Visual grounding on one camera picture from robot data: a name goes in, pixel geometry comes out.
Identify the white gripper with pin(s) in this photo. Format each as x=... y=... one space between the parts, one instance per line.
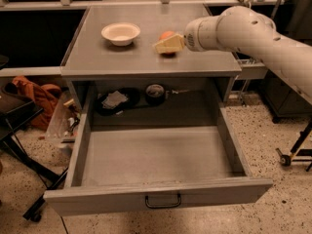
x=194 y=34

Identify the orange fruit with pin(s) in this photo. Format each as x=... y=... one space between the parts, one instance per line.
x=164 y=36

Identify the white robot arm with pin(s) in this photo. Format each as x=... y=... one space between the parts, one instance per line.
x=242 y=30

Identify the grey open drawer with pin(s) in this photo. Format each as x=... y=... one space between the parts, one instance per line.
x=186 y=145

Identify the grey cabinet table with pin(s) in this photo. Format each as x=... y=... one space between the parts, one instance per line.
x=92 y=57

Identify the black tape roll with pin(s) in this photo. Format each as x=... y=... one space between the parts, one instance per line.
x=155 y=94

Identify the white bowl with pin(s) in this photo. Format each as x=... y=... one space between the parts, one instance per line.
x=120 y=34

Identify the metal pole stand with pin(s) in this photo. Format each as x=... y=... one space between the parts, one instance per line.
x=253 y=69

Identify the black cap with paper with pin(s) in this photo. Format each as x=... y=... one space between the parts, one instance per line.
x=119 y=100

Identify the clear plastic bag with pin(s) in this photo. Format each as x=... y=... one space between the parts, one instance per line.
x=63 y=126

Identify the orange cloth bag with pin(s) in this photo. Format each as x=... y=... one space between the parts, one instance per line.
x=46 y=96

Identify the black wheeled stand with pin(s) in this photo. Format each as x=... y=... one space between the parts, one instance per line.
x=298 y=153

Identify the black drawer handle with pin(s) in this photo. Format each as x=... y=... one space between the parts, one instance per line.
x=162 y=201

